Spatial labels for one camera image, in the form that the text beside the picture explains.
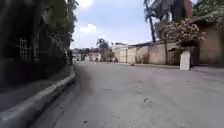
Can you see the dark fence with climbing plants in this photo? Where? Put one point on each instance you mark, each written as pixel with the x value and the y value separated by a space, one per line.
pixel 30 43

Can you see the tan boundary wall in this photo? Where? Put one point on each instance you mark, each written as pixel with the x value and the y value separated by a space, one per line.
pixel 146 53

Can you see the grey concrete road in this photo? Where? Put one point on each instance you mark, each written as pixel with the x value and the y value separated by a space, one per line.
pixel 140 96

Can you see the grey concrete kerb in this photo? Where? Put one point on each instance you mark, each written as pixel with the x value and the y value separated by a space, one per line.
pixel 31 106

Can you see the raised grey pavement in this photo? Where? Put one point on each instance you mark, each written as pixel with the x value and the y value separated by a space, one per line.
pixel 23 90

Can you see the distant low buildings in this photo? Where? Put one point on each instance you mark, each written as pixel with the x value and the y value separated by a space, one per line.
pixel 87 56

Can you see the distant trees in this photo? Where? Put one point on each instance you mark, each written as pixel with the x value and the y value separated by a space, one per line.
pixel 103 45

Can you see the palm tree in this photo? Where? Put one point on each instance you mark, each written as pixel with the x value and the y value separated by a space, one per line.
pixel 151 16

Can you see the flowering bush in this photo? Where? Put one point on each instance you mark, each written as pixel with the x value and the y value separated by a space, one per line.
pixel 181 31

